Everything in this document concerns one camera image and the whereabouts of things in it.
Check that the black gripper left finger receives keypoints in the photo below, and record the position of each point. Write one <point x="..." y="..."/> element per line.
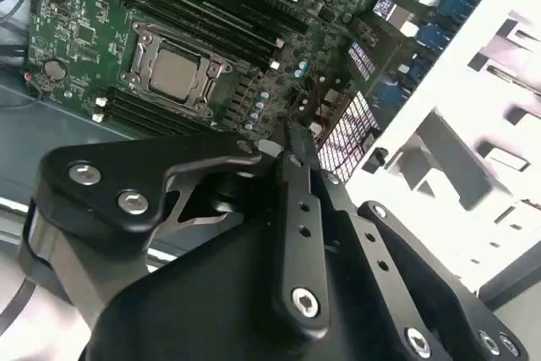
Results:
<point x="105" y="175"/>

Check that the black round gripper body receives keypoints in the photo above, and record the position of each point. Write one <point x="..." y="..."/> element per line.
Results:
<point x="203" y="306"/>

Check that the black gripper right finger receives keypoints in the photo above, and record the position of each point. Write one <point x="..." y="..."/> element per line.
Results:
<point x="372" y="251"/>

